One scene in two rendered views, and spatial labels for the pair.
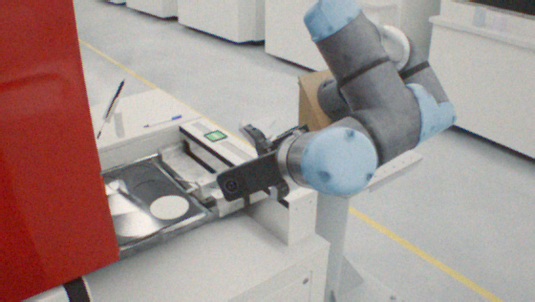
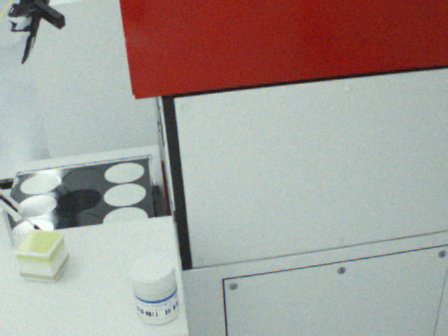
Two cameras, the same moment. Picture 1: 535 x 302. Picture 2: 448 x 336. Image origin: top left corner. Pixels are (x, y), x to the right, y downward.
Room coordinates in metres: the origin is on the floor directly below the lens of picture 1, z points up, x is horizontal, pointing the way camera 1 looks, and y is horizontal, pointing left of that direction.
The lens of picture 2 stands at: (1.83, 1.35, 1.66)
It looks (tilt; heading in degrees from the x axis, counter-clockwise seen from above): 30 degrees down; 218
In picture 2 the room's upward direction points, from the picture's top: 7 degrees counter-clockwise
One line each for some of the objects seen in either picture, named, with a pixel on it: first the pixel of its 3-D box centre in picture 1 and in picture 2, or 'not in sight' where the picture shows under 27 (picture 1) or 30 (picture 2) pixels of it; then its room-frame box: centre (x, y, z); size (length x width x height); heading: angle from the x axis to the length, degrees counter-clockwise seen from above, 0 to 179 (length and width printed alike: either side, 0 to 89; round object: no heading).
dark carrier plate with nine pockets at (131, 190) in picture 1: (116, 204); (80, 201); (0.95, 0.41, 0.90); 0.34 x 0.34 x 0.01; 38
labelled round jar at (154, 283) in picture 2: not in sight; (155, 289); (1.24, 0.85, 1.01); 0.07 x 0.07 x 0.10
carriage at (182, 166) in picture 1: (197, 180); not in sight; (1.13, 0.21, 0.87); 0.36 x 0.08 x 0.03; 38
